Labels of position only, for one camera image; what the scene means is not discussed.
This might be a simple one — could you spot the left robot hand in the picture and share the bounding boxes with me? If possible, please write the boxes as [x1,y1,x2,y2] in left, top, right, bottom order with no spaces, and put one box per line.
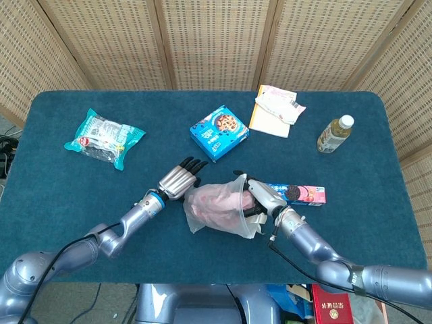
[157,156,209,203]

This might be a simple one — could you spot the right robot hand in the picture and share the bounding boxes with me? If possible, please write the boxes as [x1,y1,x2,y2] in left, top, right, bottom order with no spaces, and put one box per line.
[232,169,288,219]

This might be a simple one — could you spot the pink cloth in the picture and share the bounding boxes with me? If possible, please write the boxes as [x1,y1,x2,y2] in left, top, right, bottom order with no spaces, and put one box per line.
[188,183,257,227]

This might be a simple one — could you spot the green snack packet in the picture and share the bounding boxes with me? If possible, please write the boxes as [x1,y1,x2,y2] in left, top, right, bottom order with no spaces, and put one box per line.
[63,107,146,171]

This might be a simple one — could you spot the blue pink Oreo box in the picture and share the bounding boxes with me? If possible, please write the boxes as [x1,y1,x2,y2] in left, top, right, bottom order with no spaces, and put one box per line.
[265,182,327,206]

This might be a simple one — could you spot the blue cookie box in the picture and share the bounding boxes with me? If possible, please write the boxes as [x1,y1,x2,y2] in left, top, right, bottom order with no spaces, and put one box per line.
[189,105,250,163]

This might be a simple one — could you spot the cream paper envelope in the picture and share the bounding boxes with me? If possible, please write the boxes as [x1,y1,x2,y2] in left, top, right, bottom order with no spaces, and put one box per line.
[248,84,292,138]

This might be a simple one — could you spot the blue carpet table cover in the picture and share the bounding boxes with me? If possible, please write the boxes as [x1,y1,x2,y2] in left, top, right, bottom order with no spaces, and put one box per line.
[0,89,427,285]

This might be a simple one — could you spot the tea bottle white cap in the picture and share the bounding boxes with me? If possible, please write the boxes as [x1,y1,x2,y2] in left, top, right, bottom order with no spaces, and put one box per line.
[316,114,355,155]

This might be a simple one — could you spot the crumpled white paper package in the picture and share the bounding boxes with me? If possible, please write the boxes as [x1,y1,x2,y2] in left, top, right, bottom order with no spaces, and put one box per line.
[254,85,307,126]

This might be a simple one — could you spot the grey robot torso base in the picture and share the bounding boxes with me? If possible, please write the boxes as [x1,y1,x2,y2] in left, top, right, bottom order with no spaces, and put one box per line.
[134,283,281,324]

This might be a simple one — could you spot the red gift box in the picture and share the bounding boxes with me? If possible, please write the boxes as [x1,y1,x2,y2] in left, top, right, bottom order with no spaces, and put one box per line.
[310,283,355,324]

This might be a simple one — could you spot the woven bamboo folding screen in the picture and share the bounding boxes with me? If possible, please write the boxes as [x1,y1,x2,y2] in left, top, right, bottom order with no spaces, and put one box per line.
[0,0,432,210]

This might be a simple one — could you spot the beige ribbon strap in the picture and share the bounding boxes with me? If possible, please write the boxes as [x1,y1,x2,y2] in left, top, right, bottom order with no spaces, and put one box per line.
[246,213,269,236]

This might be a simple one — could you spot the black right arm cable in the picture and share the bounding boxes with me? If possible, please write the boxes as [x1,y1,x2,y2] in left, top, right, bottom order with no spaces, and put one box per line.
[268,209,427,324]

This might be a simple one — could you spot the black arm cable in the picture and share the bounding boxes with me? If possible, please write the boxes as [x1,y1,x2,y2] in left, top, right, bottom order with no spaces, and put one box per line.
[268,209,427,324]
[17,221,123,324]

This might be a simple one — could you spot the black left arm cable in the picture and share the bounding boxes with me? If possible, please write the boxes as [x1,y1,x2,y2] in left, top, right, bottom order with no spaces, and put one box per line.
[17,221,123,324]

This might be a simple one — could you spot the black floor cables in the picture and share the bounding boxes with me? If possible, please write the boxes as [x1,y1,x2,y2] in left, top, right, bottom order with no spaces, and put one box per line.
[0,126,21,180]

